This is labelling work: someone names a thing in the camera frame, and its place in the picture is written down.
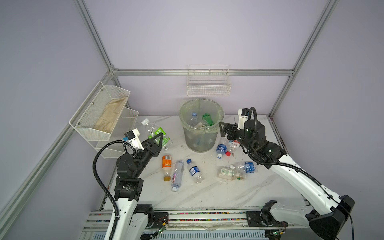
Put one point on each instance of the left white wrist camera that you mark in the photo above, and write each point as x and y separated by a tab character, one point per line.
132	138

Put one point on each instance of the red label crushed bottle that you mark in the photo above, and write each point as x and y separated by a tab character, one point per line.
232	145

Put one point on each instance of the white mesh two-tier shelf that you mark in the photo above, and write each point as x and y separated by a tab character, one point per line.
86	116

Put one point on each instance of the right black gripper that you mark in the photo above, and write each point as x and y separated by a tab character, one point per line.
231	129

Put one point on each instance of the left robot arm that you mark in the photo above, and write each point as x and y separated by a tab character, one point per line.
130	219

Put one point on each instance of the blue label bottle by bin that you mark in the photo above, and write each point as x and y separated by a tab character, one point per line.
222	148

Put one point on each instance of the green label clear bottle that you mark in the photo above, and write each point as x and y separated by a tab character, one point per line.
154	130

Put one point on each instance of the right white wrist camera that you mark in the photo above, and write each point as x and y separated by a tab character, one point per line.
243	117

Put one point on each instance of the beige cloth in shelf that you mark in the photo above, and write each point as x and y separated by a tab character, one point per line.
110	114

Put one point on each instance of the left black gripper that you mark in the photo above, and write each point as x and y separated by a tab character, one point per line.
151	148

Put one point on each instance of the green soda bottle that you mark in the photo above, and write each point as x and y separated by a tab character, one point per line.
207	120

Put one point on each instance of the small blue label bottle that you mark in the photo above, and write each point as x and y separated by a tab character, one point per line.
194	171

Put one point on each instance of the aluminium front rail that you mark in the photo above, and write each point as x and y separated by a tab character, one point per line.
215	220

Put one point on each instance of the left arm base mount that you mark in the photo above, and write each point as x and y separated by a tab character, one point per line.
157	220

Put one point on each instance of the white wire wall basket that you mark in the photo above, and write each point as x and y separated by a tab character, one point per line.
208	81

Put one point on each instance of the orange label bottle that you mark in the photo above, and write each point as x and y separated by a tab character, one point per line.
167	167

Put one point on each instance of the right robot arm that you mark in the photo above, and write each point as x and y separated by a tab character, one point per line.
327	211

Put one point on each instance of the grey mesh waste bin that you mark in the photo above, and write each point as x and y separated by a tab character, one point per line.
200	142

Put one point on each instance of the crushed clear bottle white cap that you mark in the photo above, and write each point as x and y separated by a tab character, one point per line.
177	176

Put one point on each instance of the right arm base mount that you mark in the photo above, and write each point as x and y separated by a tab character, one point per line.
259	219

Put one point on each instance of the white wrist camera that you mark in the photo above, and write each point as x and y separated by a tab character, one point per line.
132	138
243	117

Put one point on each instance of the green white label bottle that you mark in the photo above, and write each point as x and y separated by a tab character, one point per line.
230	174

